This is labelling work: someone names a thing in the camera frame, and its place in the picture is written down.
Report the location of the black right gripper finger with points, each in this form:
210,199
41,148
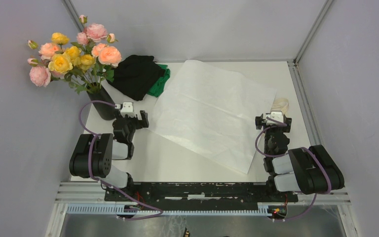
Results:
288,122
259,122

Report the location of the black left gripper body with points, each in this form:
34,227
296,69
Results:
132,123

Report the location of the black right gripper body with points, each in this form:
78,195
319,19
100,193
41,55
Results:
269,132

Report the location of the cream printed ribbon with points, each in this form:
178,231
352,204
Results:
280,104

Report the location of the white paper bouquet wrap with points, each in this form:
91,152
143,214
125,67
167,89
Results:
212,112

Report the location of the peach rose stem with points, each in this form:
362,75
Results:
46,51
107,58

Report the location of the yellow rose stem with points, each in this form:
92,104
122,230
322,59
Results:
77,61

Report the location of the pink rose stem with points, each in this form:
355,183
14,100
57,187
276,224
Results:
93,32

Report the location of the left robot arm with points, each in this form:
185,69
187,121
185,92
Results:
106,148

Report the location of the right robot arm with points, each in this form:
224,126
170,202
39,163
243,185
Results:
306,170

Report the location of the pink roses in vase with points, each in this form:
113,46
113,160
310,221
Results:
40,75

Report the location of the green cloth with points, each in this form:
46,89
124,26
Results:
158,88

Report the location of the black cloth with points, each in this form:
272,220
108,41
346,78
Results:
136,75

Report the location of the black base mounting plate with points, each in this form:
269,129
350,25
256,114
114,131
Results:
242,196

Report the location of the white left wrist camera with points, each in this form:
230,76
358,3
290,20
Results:
125,110

